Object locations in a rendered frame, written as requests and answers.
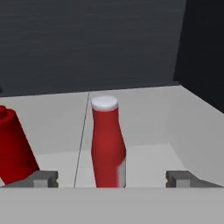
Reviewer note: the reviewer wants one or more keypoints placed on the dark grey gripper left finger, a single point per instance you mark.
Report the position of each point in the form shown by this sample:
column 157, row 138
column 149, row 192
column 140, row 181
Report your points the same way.
column 43, row 178

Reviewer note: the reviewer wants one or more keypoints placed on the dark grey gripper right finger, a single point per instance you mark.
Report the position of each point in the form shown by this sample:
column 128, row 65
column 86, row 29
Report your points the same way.
column 180, row 178

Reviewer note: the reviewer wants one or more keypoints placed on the all-red ketchup bottle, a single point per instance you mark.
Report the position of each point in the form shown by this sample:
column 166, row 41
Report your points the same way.
column 13, row 145

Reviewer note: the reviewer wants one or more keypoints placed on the white-capped red ketchup bottle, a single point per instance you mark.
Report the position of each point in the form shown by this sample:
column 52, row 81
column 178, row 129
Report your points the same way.
column 107, row 143

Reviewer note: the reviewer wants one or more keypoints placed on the black fridge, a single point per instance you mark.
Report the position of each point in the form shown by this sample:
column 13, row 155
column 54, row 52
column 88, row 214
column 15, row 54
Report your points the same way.
column 201, row 49

